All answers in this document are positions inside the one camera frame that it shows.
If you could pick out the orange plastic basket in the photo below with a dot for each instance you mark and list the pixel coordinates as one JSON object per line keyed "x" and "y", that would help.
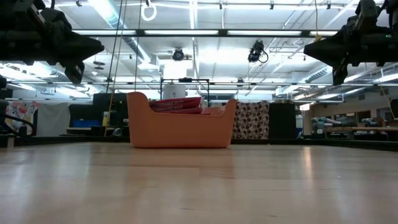
{"x": 180, "y": 130}

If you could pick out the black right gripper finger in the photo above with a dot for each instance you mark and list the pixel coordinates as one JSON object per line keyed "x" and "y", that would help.
{"x": 339, "y": 74}
{"x": 326, "y": 51}

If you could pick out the black monitor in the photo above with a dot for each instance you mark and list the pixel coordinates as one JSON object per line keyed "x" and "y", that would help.
{"x": 107, "y": 102}

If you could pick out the black cabinet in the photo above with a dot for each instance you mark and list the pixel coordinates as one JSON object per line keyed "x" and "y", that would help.
{"x": 282, "y": 121}

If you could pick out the black frame beam with lights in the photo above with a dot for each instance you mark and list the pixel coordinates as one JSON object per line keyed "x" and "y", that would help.
{"x": 217, "y": 32}

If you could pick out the white cylindrical container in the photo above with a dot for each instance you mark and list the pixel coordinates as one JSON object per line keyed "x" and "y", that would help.
{"x": 174, "y": 91}

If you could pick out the brown dotted patterned cloth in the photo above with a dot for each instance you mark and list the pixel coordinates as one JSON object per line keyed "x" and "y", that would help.
{"x": 250, "y": 119}

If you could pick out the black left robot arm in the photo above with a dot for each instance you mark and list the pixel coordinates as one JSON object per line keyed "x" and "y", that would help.
{"x": 3, "y": 93}

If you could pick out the black metal frame stand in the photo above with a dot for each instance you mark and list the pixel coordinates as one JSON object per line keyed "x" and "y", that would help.
{"x": 186, "y": 80}

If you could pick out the floral patterned cloth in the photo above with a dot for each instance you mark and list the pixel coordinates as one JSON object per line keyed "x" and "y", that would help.
{"x": 20, "y": 113}

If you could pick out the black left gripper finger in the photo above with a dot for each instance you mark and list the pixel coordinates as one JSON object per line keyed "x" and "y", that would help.
{"x": 84, "y": 48}
{"x": 76, "y": 71}

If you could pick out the blue box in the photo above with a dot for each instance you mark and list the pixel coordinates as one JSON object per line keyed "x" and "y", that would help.
{"x": 87, "y": 123}

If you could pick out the round black overhead camera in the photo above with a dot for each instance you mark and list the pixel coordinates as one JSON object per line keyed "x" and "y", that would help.
{"x": 178, "y": 55}

